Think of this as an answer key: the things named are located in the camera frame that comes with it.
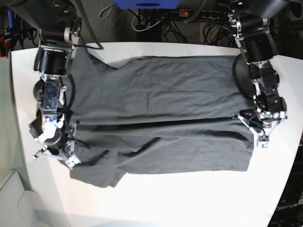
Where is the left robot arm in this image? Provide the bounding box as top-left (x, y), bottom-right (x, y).
top-left (227, 0), bottom-right (289, 141)

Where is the blue box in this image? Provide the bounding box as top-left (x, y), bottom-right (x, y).
top-left (115, 0), bottom-right (180, 9)

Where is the white cable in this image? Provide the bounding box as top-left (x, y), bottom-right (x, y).
top-left (131, 14), bottom-right (164, 32)

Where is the black power strip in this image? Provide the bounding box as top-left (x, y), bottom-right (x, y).
top-left (167, 9), bottom-right (228, 20)

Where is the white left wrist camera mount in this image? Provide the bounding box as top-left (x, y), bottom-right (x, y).
top-left (232, 111), bottom-right (287, 149)

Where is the red clamp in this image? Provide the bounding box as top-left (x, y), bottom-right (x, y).
top-left (0, 35), bottom-right (10, 59)

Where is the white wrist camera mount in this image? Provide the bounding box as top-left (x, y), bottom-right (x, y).
top-left (32, 120), bottom-right (82, 170)
top-left (232, 111), bottom-right (287, 149)

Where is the grey chair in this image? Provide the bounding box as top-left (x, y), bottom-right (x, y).
top-left (0, 171), bottom-right (52, 227)

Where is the dark grey t-shirt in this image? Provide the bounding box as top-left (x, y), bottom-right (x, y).
top-left (70, 48), bottom-right (254, 188)

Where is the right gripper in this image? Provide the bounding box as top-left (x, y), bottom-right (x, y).
top-left (47, 132), bottom-right (89, 157)

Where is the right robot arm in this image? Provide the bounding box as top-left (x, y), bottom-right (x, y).
top-left (2, 0), bottom-right (97, 158)

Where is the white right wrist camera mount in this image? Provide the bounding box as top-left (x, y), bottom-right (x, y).
top-left (32, 120), bottom-right (82, 170)

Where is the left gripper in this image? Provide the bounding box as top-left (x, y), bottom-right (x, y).
top-left (243, 111), bottom-right (282, 137)

